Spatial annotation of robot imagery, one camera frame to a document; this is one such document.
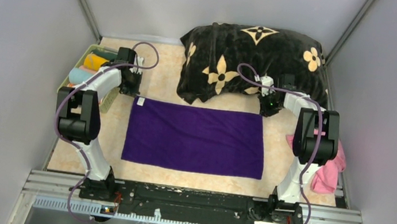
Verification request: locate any light blue towel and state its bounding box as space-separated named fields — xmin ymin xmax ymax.
xmin=68 ymin=68 xmax=92 ymax=85

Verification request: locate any black floral blanket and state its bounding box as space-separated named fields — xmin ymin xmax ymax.
xmin=176 ymin=23 xmax=328 ymax=108

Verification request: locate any purple towel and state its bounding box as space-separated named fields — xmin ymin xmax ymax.
xmin=121 ymin=96 xmax=264 ymax=180

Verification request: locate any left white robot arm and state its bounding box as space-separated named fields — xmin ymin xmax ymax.
xmin=54 ymin=47 xmax=144 ymax=200

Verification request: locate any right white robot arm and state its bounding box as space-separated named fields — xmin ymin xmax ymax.
xmin=255 ymin=75 xmax=340 ymax=222

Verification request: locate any green plastic basket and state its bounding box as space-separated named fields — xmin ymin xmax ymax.
xmin=54 ymin=40 xmax=131 ymax=116

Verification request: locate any dark green rolled towel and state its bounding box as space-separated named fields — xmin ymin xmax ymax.
xmin=92 ymin=48 xmax=118 ymax=61

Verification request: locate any yellow rolled towel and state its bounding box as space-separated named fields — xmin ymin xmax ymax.
xmin=82 ymin=53 xmax=109 ymax=72

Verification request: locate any pink rolled towel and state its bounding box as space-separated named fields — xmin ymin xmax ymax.
xmin=78 ymin=65 xmax=97 ymax=74

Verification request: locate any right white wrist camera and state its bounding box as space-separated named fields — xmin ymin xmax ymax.
xmin=255 ymin=75 xmax=275 ymax=97

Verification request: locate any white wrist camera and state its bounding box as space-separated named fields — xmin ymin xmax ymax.
xmin=130 ymin=56 xmax=145 ymax=75
xmin=255 ymin=75 xmax=275 ymax=97

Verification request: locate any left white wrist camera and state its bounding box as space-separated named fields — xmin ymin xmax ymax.
xmin=130 ymin=56 xmax=145 ymax=75

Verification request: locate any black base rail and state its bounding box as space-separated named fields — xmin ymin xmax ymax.
xmin=78 ymin=179 xmax=304 ymax=224

